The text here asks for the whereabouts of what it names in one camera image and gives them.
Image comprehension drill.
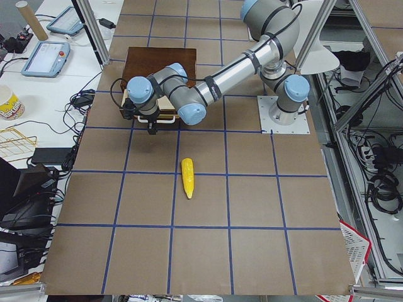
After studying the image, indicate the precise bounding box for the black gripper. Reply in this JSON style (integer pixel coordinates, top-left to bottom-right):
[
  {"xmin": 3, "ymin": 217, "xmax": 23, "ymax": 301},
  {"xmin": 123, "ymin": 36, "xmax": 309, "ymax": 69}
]
[{"xmin": 138, "ymin": 100, "xmax": 160, "ymax": 135}]

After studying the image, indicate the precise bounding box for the wooden drawer with white handle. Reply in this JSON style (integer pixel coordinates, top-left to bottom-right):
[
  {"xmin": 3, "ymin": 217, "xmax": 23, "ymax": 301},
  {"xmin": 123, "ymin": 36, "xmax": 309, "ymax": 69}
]
[{"xmin": 121, "ymin": 89, "xmax": 179, "ymax": 124}]

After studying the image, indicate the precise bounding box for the yellow corn cob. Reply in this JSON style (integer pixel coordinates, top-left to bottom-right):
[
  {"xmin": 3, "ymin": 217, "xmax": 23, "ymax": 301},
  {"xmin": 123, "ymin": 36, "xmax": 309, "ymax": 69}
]
[{"xmin": 181, "ymin": 158, "xmax": 195, "ymax": 199}]

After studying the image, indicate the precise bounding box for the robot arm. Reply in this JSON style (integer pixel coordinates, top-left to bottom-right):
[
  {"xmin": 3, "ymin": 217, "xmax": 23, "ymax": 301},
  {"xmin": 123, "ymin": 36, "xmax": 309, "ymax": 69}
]
[{"xmin": 120, "ymin": 1, "xmax": 310, "ymax": 134}]

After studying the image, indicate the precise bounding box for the dark wooden drawer cabinet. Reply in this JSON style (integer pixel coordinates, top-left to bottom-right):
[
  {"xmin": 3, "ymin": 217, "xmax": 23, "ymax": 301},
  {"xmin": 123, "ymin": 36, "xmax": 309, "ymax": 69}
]
[{"xmin": 122, "ymin": 47, "xmax": 196, "ymax": 81}]

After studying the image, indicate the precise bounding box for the black power adapter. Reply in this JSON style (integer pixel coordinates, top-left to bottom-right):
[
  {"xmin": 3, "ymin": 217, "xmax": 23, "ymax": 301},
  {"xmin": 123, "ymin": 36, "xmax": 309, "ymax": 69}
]
[{"xmin": 98, "ymin": 18, "xmax": 116, "ymax": 29}]

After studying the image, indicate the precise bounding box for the near teach pendant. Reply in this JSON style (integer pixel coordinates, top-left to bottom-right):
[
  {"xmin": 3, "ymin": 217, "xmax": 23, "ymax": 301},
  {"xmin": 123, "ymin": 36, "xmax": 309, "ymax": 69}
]
[{"xmin": 21, "ymin": 42, "xmax": 71, "ymax": 78}]

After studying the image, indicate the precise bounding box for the teach pendant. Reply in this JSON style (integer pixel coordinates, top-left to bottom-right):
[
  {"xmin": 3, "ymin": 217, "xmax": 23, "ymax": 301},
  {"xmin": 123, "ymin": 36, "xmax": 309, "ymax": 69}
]
[
  {"xmin": 47, "ymin": 6, "xmax": 83, "ymax": 36},
  {"xmin": 21, "ymin": 42, "xmax": 71, "ymax": 78}
]

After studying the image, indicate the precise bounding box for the far teach pendant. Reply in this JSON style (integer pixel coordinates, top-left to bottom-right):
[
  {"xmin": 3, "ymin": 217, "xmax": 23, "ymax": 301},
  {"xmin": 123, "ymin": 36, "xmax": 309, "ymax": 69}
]
[{"xmin": 47, "ymin": 6, "xmax": 83, "ymax": 36}]

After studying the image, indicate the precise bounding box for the yellow popcorn bucket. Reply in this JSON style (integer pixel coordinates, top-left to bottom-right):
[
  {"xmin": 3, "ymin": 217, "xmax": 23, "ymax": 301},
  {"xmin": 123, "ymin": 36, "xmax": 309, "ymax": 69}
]
[{"xmin": 0, "ymin": 84, "xmax": 25, "ymax": 120}]

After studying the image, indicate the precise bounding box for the cardboard tube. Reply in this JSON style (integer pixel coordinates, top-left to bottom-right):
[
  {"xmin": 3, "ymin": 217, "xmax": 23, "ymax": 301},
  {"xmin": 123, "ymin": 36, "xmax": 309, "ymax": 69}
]
[{"xmin": 15, "ymin": 1, "xmax": 48, "ymax": 41}]

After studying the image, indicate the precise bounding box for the white mesh basket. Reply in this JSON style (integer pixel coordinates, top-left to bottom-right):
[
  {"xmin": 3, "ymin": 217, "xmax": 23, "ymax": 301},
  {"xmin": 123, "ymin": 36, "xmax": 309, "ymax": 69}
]
[{"xmin": 339, "ymin": 220, "xmax": 372, "ymax": 284}]

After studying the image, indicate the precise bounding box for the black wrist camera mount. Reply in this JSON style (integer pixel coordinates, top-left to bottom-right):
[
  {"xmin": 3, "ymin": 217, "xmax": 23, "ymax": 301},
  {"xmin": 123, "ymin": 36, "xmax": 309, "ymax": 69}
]
[{"xmin": 122, "ymin": 98, "xmax": 136, "ymax": 120}]

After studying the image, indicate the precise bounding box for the aluminium frame post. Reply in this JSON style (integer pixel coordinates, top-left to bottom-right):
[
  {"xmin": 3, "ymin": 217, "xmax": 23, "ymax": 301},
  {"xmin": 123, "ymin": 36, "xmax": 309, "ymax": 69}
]
[{"xmin": 71, "ymin": 0, "xmax": 110, "ymax": 66}]

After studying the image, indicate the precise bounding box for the gold wire rack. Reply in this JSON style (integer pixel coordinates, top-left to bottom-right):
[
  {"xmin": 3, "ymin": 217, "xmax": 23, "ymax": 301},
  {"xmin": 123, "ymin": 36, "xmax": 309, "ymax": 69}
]
[{"xmin": 1, "ymin": 128, "xmax": 37, "ymax": 162}]

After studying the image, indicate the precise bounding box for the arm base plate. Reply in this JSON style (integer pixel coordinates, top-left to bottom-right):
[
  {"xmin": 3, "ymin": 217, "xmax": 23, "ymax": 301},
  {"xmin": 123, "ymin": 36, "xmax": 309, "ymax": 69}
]
[{"xmin": 257, "ymin": 96, "xmax": 310, "ymax": 135}]

